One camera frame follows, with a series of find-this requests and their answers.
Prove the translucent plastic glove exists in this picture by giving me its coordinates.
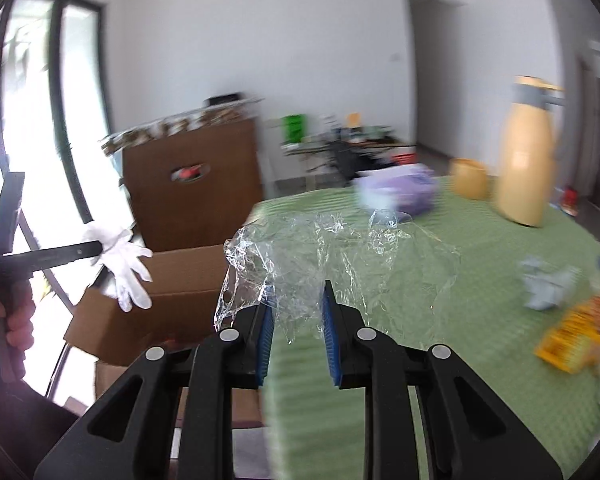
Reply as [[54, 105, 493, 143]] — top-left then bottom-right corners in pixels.
[[83, 221, 152, 313]]

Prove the yellow snack bag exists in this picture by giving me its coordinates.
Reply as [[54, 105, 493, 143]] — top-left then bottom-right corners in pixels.
[[534, 295, 600, 374]]

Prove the grey wrapper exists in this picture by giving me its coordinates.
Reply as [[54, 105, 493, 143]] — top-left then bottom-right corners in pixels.
[[518, 256, 580, 311]]

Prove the clear plastic wrap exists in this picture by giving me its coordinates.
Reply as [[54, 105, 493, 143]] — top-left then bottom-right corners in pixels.
[[214, 210, 460, 348]]

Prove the person left hand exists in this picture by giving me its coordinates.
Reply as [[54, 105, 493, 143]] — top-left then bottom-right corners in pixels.
[[0, 282, 35, 352]]

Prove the cardboard box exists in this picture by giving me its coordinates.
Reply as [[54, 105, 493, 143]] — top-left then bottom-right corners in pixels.
[[63, 242, 266, 428]]

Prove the green checkered tablecloth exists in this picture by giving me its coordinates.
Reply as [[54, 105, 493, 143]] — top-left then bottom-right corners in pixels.
[[262, 188, 600, 479]]

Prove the purple tissue pack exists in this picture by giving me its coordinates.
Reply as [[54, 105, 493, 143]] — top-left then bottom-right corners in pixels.
[[353, 164, 439, 217]]

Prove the yellow round cup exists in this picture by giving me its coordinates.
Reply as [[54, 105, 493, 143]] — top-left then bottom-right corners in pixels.
[[450, 158, 489, 200]]

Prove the yellow thermos jug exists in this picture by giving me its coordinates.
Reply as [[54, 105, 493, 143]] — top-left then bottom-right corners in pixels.
[[493, 76, 564, 228]]

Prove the low side table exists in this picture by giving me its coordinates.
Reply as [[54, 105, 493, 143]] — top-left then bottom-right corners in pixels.
[[279, 113, 416, 188]]

